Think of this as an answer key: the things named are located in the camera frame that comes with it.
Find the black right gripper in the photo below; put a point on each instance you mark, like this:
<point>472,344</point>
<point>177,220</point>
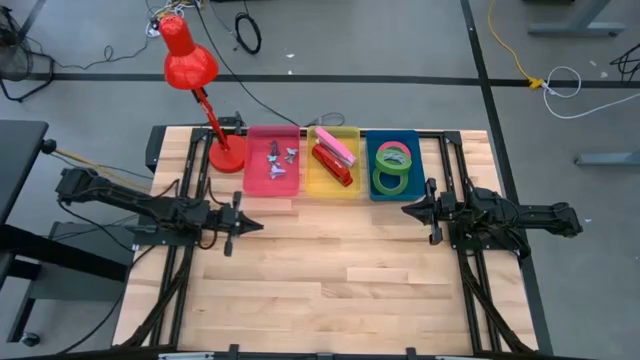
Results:
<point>445,212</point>

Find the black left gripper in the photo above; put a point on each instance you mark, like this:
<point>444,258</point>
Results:
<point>222,221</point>

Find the green tape roll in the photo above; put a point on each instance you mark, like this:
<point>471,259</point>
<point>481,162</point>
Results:
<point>378,161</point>
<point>390,192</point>

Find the purple staple remover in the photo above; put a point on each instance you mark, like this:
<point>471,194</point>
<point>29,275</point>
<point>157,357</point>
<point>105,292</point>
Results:
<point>276,172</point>

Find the light blue staple remover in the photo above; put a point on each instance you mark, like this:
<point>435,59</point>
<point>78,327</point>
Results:
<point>272,159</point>

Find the black staple remover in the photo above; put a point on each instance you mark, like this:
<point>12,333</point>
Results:
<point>273,147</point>

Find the red stapler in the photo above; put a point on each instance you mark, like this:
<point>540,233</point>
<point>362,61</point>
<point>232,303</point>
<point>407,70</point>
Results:
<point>332,167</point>

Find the pink stapler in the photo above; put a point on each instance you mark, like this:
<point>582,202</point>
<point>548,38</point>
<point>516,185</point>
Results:
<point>335,146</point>

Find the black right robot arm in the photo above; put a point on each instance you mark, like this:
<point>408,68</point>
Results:
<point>525,217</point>

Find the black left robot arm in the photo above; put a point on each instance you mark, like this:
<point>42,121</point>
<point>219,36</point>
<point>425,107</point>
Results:
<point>125,197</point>

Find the blue plastic bin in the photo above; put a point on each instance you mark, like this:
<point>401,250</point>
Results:
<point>419,170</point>

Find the pink translucent plastic bin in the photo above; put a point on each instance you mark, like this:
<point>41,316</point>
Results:
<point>260,185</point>

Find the yellow translucent plastic bin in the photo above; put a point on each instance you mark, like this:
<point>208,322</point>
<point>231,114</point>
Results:
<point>320,190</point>

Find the black power adapter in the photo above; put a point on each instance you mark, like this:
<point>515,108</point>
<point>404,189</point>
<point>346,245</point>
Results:
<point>230,121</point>

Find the red desk lamp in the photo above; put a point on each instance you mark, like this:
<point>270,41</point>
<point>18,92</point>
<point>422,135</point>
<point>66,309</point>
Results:
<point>190,65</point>

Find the grey desk leg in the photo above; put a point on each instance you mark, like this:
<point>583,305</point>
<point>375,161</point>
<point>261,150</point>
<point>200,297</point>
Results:
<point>575,29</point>
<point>610,159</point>

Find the white power strip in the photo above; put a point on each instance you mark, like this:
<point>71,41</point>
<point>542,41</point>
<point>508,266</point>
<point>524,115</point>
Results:
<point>152,31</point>

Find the black desk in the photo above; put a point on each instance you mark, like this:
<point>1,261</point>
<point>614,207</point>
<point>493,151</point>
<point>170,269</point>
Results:
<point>20,160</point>

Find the black floor fan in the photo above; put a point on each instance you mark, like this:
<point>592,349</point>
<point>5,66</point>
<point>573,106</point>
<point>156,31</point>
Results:
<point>15,60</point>

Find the black metal table frame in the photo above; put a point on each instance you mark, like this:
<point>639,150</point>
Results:
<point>452,137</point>

